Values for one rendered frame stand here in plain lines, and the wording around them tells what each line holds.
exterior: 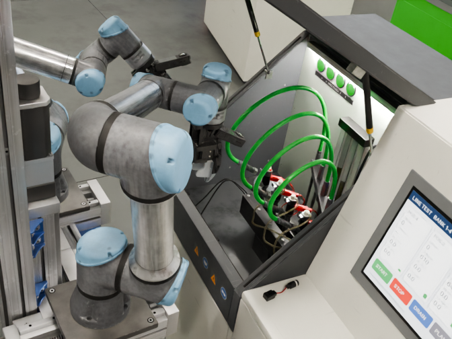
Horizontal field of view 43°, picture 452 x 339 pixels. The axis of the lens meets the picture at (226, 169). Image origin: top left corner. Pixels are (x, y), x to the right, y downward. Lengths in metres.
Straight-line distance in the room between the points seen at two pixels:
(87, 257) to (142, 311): 0.26
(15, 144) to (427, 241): 0.97
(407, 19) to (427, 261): 3.52
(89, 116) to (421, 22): 3.89
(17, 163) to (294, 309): 0.85
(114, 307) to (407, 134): 0.85
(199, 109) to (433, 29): 3.44
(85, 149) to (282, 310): 0.85
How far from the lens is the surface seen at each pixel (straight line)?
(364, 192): 1.59
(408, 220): 1.49
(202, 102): 1.33
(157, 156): 0.97
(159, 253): 1.21
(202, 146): 1.52
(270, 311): 1.64
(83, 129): 1.02
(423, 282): 1.47
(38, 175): 1.45
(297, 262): 1.71
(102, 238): 1.36
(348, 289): 1.65
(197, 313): 2.06
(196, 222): 1.91
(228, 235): 2.05
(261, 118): 2.20
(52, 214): 1.51
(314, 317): 1.66
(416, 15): 4.75
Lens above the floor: 2.20
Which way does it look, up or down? 35 degrees down
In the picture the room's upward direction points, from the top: 9 degrees clockwise
